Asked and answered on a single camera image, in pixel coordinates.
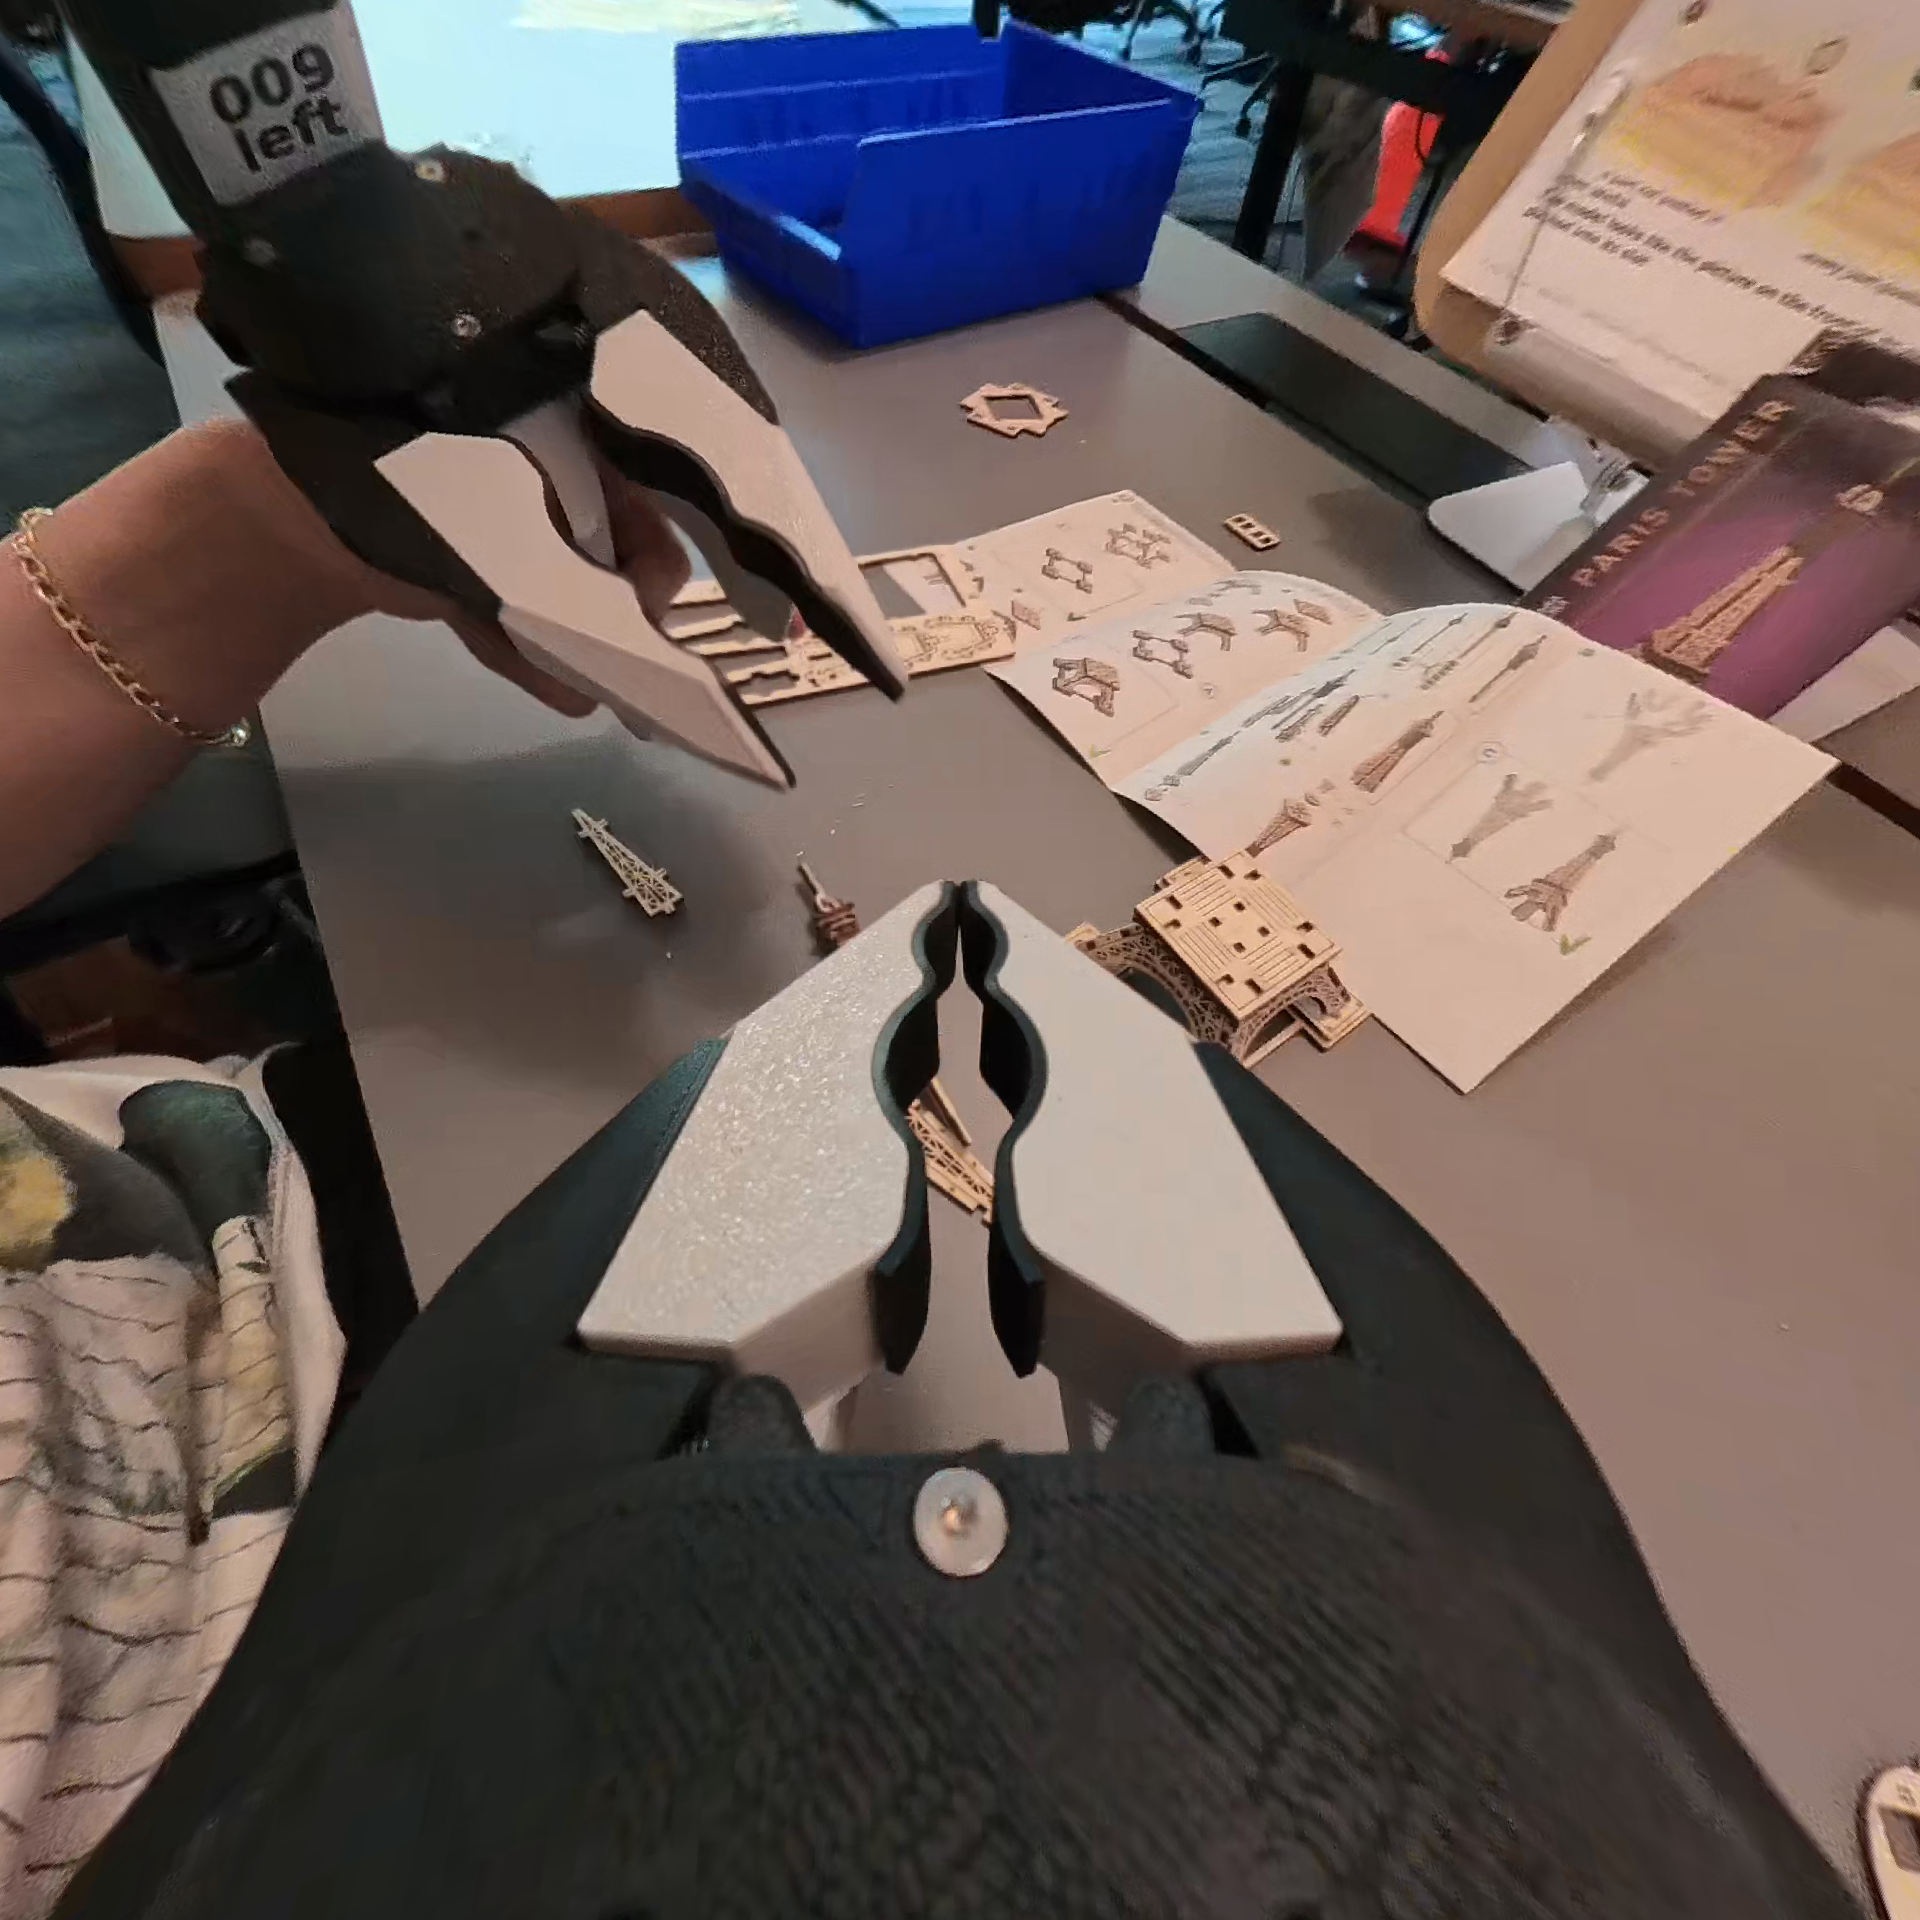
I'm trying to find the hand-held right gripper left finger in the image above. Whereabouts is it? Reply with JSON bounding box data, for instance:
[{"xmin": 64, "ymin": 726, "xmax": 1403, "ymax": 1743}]
[{"xmin": 574, "ymin": 880, "xmax": 966, "ymax": 1451}]

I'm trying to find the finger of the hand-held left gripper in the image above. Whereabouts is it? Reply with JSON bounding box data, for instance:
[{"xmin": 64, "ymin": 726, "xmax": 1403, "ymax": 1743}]
[
  {"xmin": 574, "ymin": 307, "xmax": 911, "ymax": 704},
  {"xmin": 372, "ymin": 392, "xmax": 798, "ymax": 792}
]

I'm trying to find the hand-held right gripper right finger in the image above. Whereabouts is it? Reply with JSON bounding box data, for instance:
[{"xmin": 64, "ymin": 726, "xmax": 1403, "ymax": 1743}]
[{"xmin": 966, "ymin": 880, "xmax": 1345, "ymax": 1451}]

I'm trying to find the wooden lattice tower panel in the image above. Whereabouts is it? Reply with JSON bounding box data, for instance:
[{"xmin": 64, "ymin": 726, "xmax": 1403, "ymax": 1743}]
[
  {"xmin": 573, "ymin": 807, "xmax": 683, "ymax": 921},
  {"xmin": 905, "ymin": 1073, "xmax": 999, "ymax": 1226}
]

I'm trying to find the grey desk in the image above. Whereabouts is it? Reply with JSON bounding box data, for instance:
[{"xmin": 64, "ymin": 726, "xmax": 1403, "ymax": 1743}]
[{"xmin": 158, "ymin": 212, "xmax": 1920, "ymax": 1920}]

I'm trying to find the person's left hand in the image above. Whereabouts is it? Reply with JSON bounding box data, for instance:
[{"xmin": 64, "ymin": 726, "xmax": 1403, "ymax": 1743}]
[{"xmin": 36, "ymin": 416, "xmax": 604, "ymax": 738}]

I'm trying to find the wooden tower base model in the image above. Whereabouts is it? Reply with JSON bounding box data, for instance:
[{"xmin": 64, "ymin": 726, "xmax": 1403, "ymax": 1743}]
[{"xmin": 1068, "ymin": 849, "xmax": 1370, "ymax": 1070}]

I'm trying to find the wooden punch-out sheet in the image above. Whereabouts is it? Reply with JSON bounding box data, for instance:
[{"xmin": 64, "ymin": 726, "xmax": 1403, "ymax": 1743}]
[{"xmin": 661, "ymin": 541, "xmax": 1019, "ymax": 708}]

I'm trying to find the blue plastic bin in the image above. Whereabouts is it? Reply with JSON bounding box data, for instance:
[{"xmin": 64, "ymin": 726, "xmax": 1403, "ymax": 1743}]
[{"xmin": 677, "ymin": 15, "xmax": 1202, "ymax": 349}]

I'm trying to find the folded instruction booklet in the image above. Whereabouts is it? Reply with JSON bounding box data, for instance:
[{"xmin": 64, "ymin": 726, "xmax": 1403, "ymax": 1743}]
[{"xmin": 981, "ymin": 486, "xmax": 1839, "ymax": 1092}]

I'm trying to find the printed white t-shirt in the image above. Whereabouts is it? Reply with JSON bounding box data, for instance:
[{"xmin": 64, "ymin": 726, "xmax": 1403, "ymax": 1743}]
[{"xmin": 0, "ymin": 1048, "xmax": 349, "ymax": 1920}]

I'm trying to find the orange bag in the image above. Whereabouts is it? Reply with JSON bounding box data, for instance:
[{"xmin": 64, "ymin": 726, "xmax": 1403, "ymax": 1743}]
[{"xmin": 1351, "ymin": 95, "xmax": 1452, "ymax": 246}]

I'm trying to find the white stand base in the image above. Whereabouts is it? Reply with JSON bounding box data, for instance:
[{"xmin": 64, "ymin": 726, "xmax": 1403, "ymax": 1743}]
[{"xmin": 1425, "ymin": 451, "xmax": 1644, "ymax": 596}]

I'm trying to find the tan clipboard stand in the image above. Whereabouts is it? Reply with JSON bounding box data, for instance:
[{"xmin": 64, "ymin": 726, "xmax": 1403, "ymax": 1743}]
[{"xmin": 1416, "ymin": 0, "xmax": 1920, "ymax": 439}]

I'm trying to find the purple puzzle box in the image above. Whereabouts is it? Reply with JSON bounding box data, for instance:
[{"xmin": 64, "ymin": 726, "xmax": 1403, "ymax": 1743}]
[{"xmin": 1523, "ymin": 336, "xmax": 1920, "ymax": 719}]

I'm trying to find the gold chain bracelet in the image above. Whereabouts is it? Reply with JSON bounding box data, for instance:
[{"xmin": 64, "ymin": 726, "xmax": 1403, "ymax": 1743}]
[{"xmin": 8, "ymin": 504, "xmax": 255, "ymax": 753}]

